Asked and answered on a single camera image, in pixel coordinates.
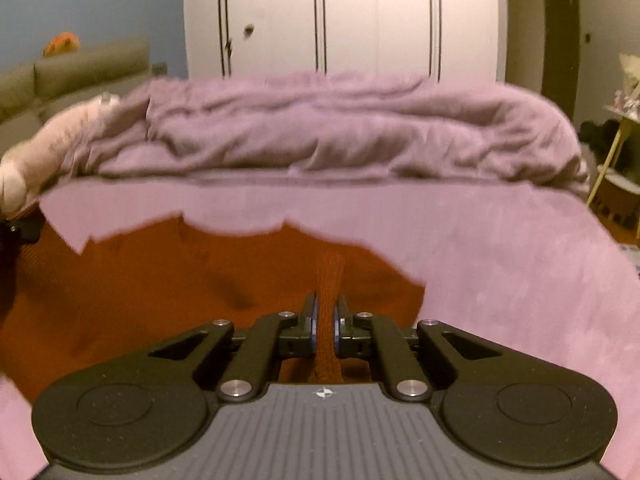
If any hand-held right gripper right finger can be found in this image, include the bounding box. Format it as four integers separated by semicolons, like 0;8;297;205
334;294;503;402

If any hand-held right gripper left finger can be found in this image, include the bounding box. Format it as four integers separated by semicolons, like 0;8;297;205
147;292;321;403

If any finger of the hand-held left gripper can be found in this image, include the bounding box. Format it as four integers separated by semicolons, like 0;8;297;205
0;216;42;246

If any brown knit cardigan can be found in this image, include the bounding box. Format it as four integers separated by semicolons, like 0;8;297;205
10;212;426;406

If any pink white plush toy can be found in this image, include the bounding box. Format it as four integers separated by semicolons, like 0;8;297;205
0;92;121;211

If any purple fleece bed blanket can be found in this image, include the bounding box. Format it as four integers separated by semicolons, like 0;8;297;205
0;175;640;480

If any green sofa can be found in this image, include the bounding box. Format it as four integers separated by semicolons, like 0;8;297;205
0;40;151;136

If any orange plush toy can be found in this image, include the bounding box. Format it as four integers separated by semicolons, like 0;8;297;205
42;31;81;57

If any purple crumpled duvet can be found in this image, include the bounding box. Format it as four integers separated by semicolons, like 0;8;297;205
55;72;591;196

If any white yellow side table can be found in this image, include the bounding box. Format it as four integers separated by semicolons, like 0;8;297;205
585;105;640;231

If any white wardrobe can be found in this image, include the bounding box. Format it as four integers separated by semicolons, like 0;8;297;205
182;0;508;83

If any wrapped flower bouquet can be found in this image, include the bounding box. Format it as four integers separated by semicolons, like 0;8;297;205
607;52;640;121

